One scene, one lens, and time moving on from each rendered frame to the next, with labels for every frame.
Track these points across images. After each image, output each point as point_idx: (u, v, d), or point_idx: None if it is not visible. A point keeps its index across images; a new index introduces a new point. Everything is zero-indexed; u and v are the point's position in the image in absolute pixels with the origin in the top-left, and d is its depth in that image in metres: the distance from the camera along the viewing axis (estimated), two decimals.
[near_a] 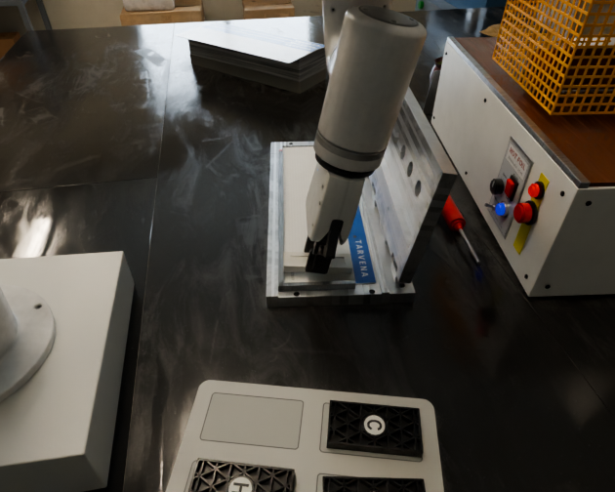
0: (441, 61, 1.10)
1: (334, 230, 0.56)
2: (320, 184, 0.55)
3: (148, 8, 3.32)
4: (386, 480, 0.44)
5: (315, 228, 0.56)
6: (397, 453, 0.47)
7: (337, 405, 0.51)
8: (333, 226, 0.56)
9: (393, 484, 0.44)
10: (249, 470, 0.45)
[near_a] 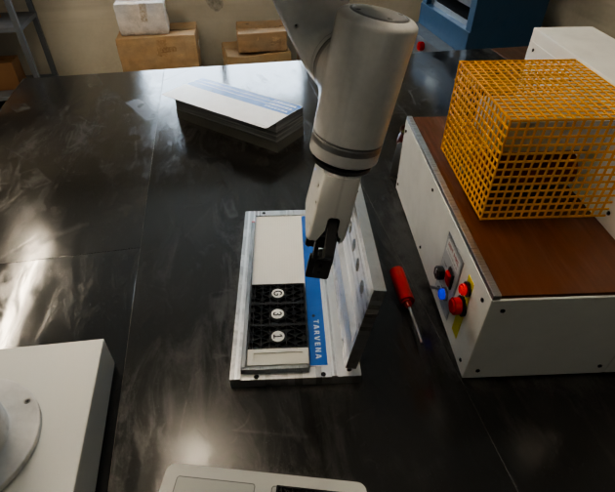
0: None
1: (331, 228, 0.56)
2: (316, 183, 0.55)
3: (143, 32, 3.40)
4: (284, 305, 0.82)
5: (311, 227, 0.56)
6: None
7: (283, 489, 0.59)
8: (330, 224, 0.56)
9: (289, 307, 0.82)
10: None
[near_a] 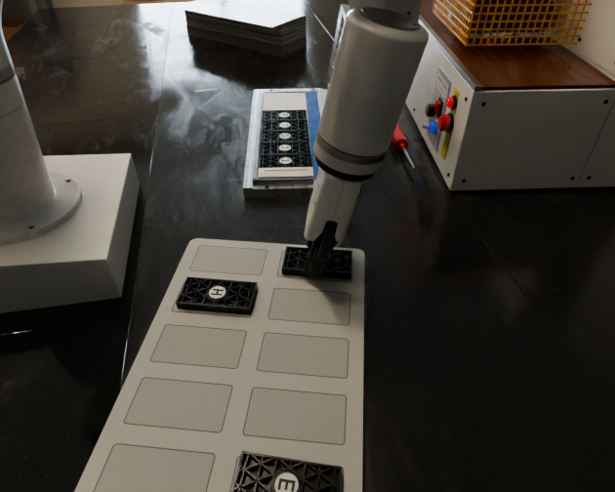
0: None
1: (328, 231, 0.56)
2: (317, 184, 0.55)
3: None
4: (291, 143, 0.90)
5: (309, 227, 0.56)
6: (333, 275, 0.64)
7: (292, 251, 0.68)
8: (328, 226, 0.56)
9: (295, 144, 0.91)
10: (224, 282, 0.62)
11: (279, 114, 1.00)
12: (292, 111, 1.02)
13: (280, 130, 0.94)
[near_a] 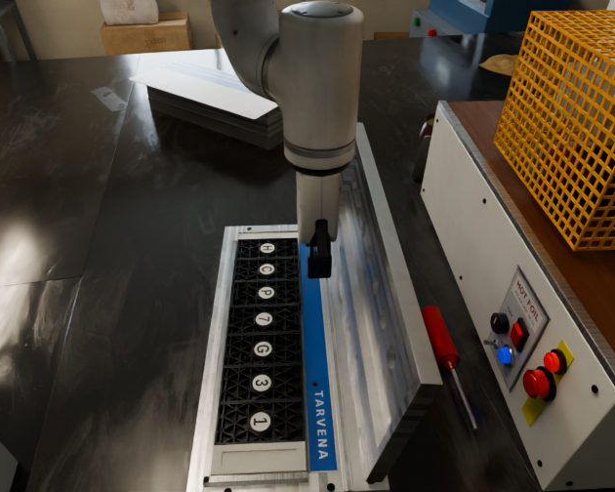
0: (433, 118, 0.93)
1: (320, 228, 0.55)
2: (298, 186, 0.55)
3: (131, 21, 3.15)
4: (272, 367, 0.56)
5: (302, 231, 0.56)
6: None
7: (241, 263, 0.71)
8: (319, 225, 0.55)
9: (278, 370, 0.56)
10: (270, 240, 0.75)
11: (259, 293, 0.66)
12: (278, 283, 0.68)
13: (256, 332, 0.60)
